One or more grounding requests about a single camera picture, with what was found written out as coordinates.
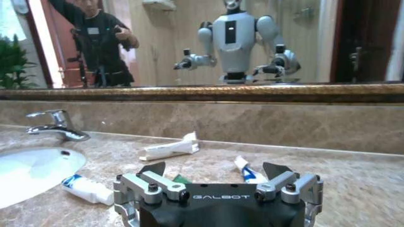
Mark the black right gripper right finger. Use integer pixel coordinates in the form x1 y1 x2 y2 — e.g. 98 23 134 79
255 161 324 207

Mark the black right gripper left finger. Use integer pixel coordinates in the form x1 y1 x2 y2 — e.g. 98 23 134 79
114 161 186 207

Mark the white oval sink basin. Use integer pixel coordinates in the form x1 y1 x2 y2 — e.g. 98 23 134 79
0 147 87 210

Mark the chrome sink faucet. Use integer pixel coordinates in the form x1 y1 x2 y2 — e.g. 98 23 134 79
24 109 92 142

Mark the small green wrapper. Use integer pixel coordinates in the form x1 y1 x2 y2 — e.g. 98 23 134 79
172 174 194 185

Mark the crumpled white blue tube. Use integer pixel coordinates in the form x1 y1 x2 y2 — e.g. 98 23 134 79
234 156 270 185

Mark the white blue toothpaste tube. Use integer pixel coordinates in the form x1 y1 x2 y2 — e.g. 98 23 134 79
60 174 116 206

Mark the green leafy plant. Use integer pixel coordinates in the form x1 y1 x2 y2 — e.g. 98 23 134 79
0 34 40 90

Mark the brown framed wall mirror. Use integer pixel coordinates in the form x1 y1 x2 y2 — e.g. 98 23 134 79
0 0 404 104

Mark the metal door handle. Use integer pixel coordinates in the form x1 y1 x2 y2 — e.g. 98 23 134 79
348 46 364 72

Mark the white wall shelf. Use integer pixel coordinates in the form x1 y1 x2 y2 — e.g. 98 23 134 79
142 0 178 11

